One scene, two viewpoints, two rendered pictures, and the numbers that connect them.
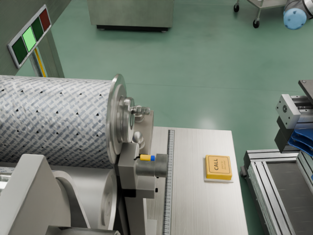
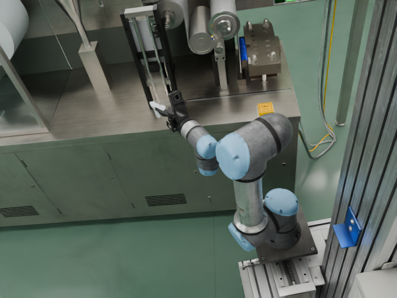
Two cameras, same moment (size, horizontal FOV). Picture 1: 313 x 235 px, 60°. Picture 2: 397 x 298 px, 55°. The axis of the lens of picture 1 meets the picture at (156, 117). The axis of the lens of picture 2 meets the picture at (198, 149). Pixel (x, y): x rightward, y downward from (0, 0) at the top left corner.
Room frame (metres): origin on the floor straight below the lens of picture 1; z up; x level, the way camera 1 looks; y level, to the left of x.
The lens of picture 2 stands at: (0.22, -1.57, 2.19)
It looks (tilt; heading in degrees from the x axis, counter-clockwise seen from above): 47 degrees down; 95
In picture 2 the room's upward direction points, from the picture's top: 12 degrees counter-clockwise
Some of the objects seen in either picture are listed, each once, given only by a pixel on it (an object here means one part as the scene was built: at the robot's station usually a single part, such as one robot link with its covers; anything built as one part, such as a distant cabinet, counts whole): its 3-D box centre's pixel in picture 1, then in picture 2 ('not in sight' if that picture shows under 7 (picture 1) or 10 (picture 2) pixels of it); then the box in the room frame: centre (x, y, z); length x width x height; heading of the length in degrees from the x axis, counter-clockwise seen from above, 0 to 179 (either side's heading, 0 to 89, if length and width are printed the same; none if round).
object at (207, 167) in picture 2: not in sight; (210, 158); (0.17, -0.62, 1.12); 0.11 x 0.08 x 0.11; 29
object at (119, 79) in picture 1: (118, 119); (224, 26); (0.31, 0.06, 1.25); 0.15 x 0.01 x 0.15; 176
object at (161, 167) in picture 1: (161, 165); (218, 49); (0.27, -0.01, 1.18); 0.04 x 0.02 x 0.04; 176
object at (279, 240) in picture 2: not in sight; (281, 224); (0.40, -0.80, 0.87); 0.15 x 0.15 x 0.10
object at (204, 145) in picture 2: not in sight; (203, 143); (0.16, -0.63, 1.21); 0.11 x 0.08 x 0.09; 119
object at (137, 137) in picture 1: (137, 138); (254, 58); (0.44, 0.05, 1.05); 0.04 x 0.04 x 0.04
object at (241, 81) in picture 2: not in sight; (240, 66); (0.38, 0.19, 0.92); 0.28 x 0.04 x 0.04; 86
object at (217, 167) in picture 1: (218, 167); (265, 109); (0.46, -0.18, 0.91); 0.07 x 0.07 x 0.02; 86
